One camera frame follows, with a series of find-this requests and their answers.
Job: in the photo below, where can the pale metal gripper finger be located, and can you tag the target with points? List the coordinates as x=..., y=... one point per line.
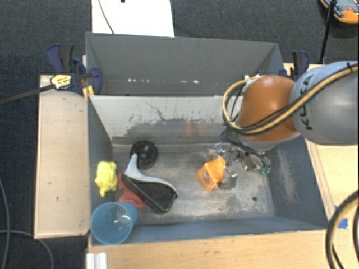
x=224, y=151
x=231, y=175

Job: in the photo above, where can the orange box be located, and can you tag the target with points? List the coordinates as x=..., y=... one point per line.
x=211, y=174

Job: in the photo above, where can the black round mesh ball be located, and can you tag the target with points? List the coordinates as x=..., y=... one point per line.
x=146, y=151

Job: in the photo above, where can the black and white scoop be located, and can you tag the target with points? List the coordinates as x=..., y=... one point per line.
x=154, y=192

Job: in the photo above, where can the grey metal bin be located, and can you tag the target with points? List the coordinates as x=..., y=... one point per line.
x=179, y=66

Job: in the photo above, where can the red cloth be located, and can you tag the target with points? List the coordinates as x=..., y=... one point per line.
x=129, y=197

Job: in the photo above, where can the yellow soft toy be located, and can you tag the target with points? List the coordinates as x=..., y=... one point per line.
x=106, y=175

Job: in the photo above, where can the blue plastic cup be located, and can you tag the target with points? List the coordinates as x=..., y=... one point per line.
x=112, y=223

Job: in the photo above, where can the pale wood board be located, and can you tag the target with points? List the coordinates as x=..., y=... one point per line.
x=61, y=161

